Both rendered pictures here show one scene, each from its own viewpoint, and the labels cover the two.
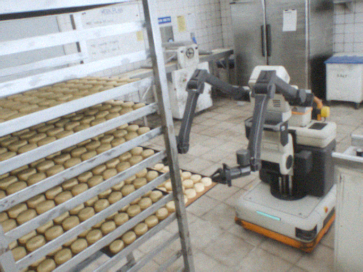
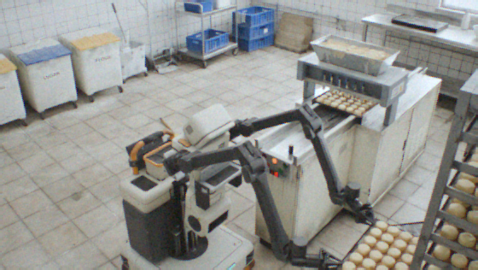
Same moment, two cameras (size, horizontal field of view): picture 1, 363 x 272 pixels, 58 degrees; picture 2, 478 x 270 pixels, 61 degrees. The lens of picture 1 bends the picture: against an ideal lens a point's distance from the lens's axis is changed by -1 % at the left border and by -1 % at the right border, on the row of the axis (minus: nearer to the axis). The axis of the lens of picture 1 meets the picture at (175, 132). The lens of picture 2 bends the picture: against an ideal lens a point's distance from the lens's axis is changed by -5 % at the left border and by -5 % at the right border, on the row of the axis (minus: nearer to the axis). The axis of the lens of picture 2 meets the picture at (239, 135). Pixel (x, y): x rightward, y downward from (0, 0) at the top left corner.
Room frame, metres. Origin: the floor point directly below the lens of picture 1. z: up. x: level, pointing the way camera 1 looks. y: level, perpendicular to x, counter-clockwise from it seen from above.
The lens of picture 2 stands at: (2.10, 1.22, 2.23)
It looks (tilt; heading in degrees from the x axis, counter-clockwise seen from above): 30 degrees down; 264
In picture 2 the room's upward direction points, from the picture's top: straight up
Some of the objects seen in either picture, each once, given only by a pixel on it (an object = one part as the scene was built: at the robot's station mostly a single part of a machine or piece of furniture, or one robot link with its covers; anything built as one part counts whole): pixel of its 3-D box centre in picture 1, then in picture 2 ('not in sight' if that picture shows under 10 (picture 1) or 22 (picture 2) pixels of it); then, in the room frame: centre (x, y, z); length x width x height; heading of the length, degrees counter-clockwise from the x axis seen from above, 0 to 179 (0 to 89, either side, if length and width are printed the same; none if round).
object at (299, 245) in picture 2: (176, 144); (293, 248); (1.75, 0.01, 1.00); 0.12 x 0.09 x 0.12; 133
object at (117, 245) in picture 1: (116, 246); not in sight; (0.96, 0.27, 0.96); 0.05 x 0.05 x 0.02
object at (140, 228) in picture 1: (140, 228); not in sight; (1.04, 0.18, 0.96); 0.05 x 0.05 x 0.02
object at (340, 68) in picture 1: (349, 80); not in sight; (4.89, -2.79, 0.38); 0.64 x 0.54 x 0.77; 132
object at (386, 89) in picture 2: not in sight; (349, 87); (0.99, -1.51, 1.01); 0.72 x 0.33 x 0.34; 132
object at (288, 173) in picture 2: (345, 165); (276, 165); (1.63, -0.93, 0.77); 0.24 x 0.04 x 0.14; 132
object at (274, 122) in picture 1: (266, 127); (218, 180); (2.01, -0.60, 0.92); 0.28 x 0.16 x 0.22; 44
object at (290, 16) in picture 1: (289, 20); not in sight; (5.06, -1.92, 1.39); 0.22 x 0.03 x 0.31; 39
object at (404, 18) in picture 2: not in sight; (420, 20); (-0.71, -3.64, 0.93); 0.60 x 0.40 x 0.01; 130
